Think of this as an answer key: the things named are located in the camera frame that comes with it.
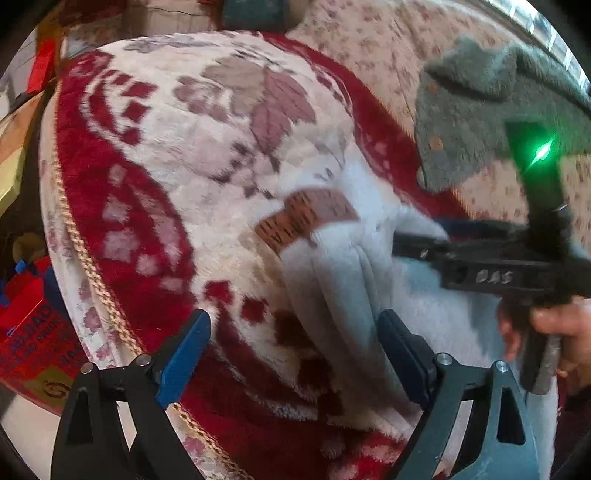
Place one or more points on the red white floral fleece blanket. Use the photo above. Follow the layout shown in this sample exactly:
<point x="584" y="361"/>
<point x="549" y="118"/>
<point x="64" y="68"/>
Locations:
<point x="184" y="184"/>

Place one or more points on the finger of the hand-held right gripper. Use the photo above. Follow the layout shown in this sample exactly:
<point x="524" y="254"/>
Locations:
<point x="418" y="245"/>
<point x="485" y="227"/>

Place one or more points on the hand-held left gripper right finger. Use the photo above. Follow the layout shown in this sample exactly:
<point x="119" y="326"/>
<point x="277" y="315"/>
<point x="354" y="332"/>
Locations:
<point x="404" y="355"/>

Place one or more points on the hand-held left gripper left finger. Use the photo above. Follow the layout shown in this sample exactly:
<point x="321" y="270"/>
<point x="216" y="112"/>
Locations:
<point x="182" y="360"/>

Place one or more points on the grey fleece jacket with buttons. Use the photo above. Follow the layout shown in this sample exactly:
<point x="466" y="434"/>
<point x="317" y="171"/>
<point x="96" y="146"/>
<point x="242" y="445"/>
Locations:
<point x="466" y="115"/>

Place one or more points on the yellow wooden furniture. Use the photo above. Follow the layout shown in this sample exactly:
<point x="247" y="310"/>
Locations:
<point x="16" y="147"/>

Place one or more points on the person's right hand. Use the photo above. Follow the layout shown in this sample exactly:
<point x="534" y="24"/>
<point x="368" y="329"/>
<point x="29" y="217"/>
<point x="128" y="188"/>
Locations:
<point x="572" y="323"/>

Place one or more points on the red printed bag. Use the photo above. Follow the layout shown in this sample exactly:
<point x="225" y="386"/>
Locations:
<point x="32" y="341"/>

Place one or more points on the pink floral quilt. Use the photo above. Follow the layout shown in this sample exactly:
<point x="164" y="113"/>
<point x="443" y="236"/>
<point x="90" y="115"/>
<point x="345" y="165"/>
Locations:
<point x="369" y="46"/>

